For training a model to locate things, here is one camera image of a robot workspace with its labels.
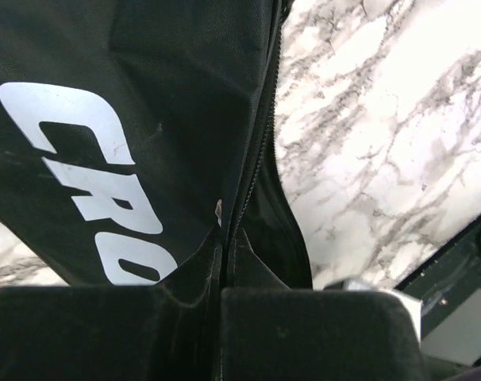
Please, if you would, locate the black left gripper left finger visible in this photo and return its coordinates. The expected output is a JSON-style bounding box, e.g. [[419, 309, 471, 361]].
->
[[0, 228, 225, 381]]

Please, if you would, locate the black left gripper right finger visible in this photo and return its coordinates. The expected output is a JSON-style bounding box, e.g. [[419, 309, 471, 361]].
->
[[219, 229, 428, 381]]

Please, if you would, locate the black racket bag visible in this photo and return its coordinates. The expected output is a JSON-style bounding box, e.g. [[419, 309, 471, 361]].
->
[[0, 1, 312, 288]]

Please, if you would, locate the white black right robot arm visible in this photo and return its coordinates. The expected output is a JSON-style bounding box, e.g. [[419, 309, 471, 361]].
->
[[323, 278, 481, 367]]

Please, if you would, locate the black table edge rail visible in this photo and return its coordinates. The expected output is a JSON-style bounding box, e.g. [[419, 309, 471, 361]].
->
[[396, 214, 481, 316]]

